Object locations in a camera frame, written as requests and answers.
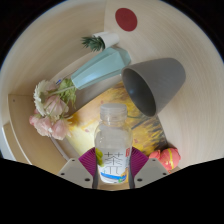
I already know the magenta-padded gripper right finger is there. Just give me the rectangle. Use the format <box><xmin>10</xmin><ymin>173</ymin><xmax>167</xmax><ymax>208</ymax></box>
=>
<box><xmin>129</xmin><ymin>146</ymin><xmax>170</xmax><ymax>189</ymax></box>

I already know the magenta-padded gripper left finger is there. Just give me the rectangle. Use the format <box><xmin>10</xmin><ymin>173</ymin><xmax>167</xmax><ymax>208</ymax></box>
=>
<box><xmin>58</xmin><ymin>147</ymin><xmax>100</xmax><ymax>189</ymax></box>

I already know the clear plastic drink bottle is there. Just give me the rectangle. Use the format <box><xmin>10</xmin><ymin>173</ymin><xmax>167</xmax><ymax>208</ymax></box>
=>
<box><xmin>94</xmin><ymin>102</ymin><xmax>134</xmax><ymax>185</ymax></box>

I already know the red plush toy figure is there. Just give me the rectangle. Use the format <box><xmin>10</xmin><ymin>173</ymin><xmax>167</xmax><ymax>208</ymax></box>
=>
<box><xmin>148</xmin><ymin>147</ymin><xmax>182</xmax><ymax>173</ymax></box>

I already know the yellow poppy flower painting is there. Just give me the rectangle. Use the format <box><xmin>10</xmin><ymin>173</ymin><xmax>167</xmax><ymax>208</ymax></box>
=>
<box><xmin>66</xmin><ymin>81</ymin><xmax>169</xmax><ymax>158</ymax></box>

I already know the pink and white flower bouquet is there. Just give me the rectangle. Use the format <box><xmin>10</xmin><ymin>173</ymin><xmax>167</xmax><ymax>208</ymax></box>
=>
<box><xmin>28</xmin><ymin>78</ymin><xmax>78</xmax><ymax>141</ymax></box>

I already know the grey cup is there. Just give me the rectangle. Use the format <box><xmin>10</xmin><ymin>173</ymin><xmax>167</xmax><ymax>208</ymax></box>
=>
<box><xmin>121</xmin><ymin>57</ymin><xmax>187</xmax><ymax>118</ymax></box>

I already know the teal faceted vase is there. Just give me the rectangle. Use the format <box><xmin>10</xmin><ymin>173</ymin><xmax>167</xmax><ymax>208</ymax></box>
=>
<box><xmin>70</xmin><ymin>45</ymin><xmax>132</xmax><ymax>91</ymax></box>

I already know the small potted green plant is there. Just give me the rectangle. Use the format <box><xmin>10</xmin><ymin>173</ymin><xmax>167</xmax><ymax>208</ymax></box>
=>
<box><xmin>81</xmin><ymin>31</ymin><xmax>121</xmax><ymax>53</ymax></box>

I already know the flat round red coaster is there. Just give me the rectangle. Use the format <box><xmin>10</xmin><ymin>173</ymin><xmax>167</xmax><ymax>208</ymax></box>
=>
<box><xmin>114</xmin><ymin>7</ymin><xmax>139</xmax><ymax>32</ymax></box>

